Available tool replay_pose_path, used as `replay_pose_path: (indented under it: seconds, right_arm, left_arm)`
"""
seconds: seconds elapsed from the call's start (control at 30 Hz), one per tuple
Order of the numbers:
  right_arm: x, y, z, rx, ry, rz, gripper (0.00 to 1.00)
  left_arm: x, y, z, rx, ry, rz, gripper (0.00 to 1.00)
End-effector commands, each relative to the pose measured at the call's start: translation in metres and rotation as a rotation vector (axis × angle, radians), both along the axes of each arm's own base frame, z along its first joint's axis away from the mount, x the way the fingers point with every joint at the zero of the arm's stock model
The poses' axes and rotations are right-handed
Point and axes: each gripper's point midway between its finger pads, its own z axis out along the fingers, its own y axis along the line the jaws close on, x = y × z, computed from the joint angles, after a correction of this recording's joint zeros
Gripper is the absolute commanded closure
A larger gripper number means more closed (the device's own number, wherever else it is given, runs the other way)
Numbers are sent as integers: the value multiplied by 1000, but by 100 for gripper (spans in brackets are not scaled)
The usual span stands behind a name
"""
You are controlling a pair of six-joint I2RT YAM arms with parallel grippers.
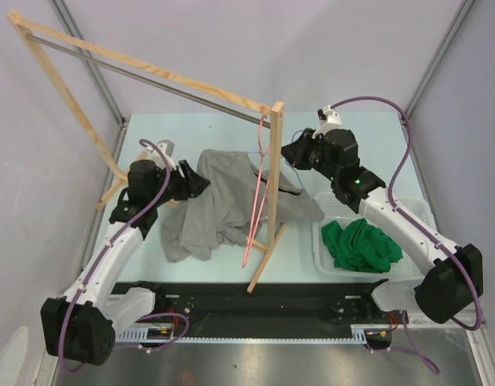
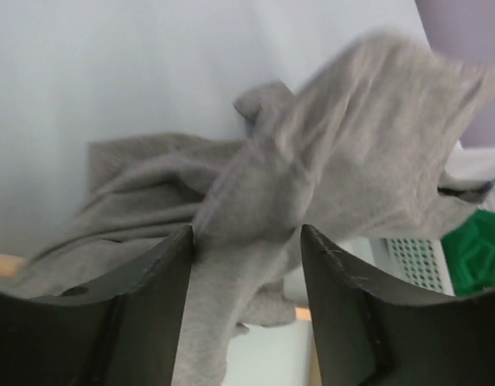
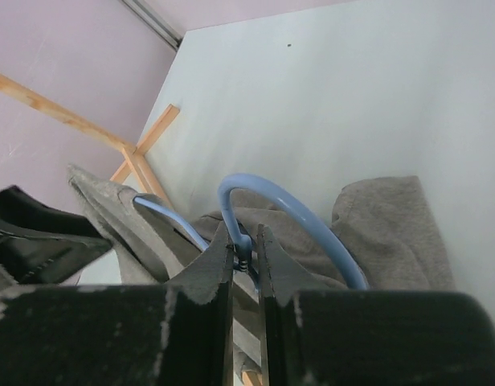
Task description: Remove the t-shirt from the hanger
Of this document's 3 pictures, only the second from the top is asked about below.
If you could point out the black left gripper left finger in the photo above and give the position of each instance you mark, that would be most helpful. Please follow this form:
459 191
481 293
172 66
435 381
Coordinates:
119 329

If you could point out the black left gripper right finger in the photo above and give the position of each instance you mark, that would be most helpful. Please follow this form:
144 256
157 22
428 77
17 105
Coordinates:
371 328

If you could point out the green t shirt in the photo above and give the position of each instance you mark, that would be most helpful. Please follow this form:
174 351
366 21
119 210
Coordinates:
470 254

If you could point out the grey adidas t shirt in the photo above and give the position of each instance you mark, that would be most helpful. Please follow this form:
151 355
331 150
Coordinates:
361 150

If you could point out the white perforated plastic basket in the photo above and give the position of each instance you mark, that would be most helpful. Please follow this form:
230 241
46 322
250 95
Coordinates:
422 262

